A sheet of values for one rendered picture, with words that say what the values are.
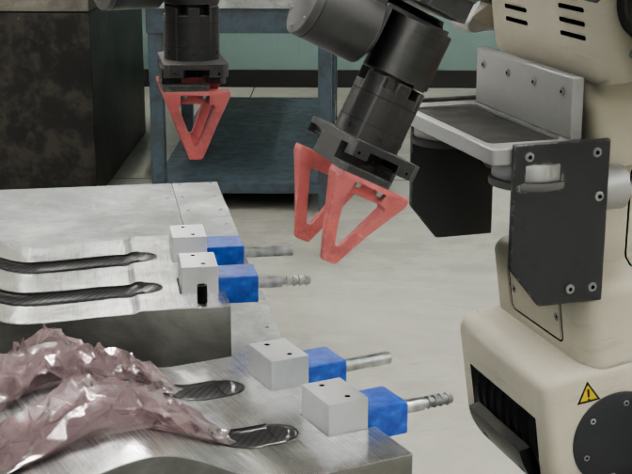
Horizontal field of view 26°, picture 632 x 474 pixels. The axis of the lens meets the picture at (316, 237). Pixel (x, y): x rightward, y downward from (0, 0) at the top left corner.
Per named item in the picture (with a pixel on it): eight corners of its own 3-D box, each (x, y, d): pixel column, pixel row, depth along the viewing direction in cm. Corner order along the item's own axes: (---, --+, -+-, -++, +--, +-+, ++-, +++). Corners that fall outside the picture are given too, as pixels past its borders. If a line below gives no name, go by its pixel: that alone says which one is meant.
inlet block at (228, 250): (289, 267, 151) (289, 219, 150) (296, 280, 147) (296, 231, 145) (170, 273, 149) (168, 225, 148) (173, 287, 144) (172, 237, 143)
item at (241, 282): (307, 297, 141) (307, 246, 140) (314, 313, 136) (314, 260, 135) (179, 304, 139) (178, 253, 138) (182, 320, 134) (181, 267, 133)
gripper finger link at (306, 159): (283, 240, 110) (333, 134, 109) (259, 218, 117) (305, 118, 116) (354, 269, 113) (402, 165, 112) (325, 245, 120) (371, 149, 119)
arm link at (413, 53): (467, 31, 109) (440, 23, 115) (396, -6, 107) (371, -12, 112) (431, 109, 110) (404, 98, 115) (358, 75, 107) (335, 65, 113)
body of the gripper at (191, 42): (164, 83, 136) (163, 7, 134) (157, 69, 146) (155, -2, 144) (229, 82, 137) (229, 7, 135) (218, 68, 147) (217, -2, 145)
